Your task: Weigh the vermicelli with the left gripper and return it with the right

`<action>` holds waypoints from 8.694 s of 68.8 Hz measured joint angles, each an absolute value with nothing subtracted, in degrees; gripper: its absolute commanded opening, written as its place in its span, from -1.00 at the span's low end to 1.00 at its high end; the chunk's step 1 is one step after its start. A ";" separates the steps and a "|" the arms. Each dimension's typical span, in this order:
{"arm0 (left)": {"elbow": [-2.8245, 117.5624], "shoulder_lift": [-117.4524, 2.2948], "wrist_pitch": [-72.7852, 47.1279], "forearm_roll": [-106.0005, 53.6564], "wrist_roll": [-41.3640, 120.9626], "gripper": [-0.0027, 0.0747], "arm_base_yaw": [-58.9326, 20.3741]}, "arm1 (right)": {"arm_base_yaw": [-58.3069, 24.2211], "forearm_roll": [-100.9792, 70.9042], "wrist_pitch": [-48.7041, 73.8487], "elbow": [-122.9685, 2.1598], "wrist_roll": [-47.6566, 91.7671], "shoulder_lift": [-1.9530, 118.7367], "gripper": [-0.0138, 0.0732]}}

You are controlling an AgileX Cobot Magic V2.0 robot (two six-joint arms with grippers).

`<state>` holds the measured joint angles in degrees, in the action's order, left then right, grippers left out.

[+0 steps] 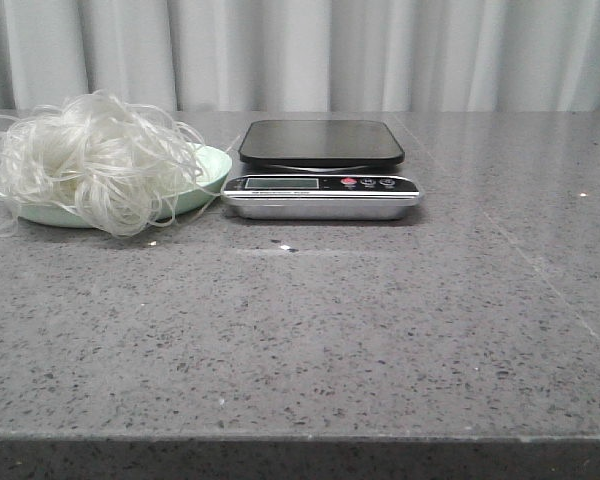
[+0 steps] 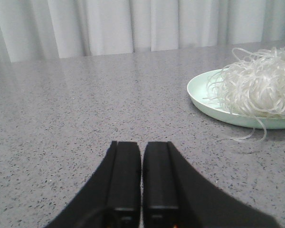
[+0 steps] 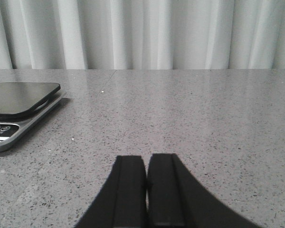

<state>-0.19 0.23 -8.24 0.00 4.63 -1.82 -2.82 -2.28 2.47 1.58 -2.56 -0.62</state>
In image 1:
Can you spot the white pleated curtain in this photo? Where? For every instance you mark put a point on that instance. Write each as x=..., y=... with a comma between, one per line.
x=433, y=56

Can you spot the black silver kitchen scale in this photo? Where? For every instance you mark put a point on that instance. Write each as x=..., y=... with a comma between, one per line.
x=328, y=169

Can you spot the white vermicelli noodle bundle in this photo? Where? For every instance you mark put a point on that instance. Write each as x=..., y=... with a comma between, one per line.
x=108, y=161

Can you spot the light green plastic plate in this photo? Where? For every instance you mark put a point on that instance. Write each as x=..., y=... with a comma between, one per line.
x=215, y=165

